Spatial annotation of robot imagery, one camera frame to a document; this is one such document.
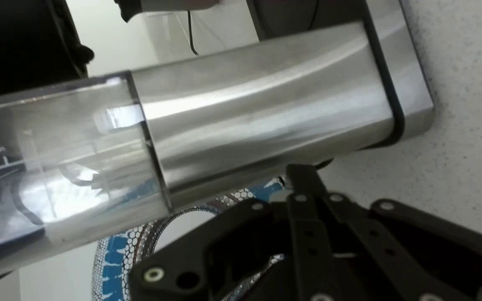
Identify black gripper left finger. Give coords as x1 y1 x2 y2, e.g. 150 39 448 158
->
128 164 346 301

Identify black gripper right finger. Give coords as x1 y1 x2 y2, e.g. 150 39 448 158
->
322 191 482 301

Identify stainless steel coffee maker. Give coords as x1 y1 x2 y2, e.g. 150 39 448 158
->
0 0 436 286

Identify blue patterned white plate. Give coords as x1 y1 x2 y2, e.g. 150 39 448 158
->
90 176 287 301

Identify black power cord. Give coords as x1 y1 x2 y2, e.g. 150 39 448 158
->
185 10 200 57

